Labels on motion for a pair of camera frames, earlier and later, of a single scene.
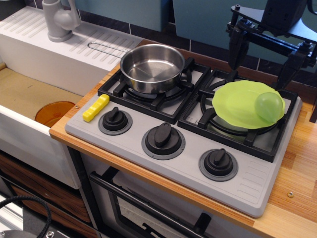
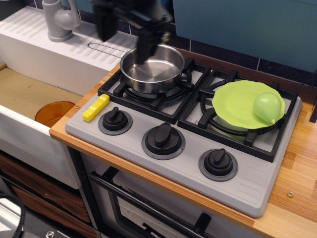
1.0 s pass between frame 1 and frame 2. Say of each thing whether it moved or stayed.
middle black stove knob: stayed
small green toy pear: stayed
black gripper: moved
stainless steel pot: stayed
